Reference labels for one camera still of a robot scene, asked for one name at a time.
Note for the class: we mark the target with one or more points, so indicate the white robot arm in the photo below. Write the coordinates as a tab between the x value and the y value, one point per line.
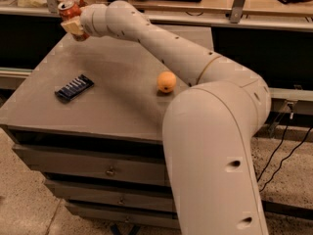
206	129

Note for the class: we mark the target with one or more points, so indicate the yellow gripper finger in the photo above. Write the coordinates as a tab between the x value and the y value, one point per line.
73	26

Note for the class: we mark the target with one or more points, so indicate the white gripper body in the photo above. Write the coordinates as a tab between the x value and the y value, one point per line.
85	23

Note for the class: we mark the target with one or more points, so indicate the orange fruit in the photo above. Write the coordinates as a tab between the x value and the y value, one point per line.
166	81

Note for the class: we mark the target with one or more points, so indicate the metal window rail frame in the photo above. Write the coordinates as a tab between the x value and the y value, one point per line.
265	14

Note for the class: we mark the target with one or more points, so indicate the grey drawer cabinet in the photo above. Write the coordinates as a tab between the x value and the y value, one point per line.
101	152

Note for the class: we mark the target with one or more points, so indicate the blue snack bar packet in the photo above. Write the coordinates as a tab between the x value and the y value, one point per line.
74	88

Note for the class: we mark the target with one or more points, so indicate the red coke can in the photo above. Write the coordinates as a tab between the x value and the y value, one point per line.
67	10

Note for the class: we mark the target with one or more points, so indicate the black metal stand base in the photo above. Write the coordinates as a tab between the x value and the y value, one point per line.
288	210

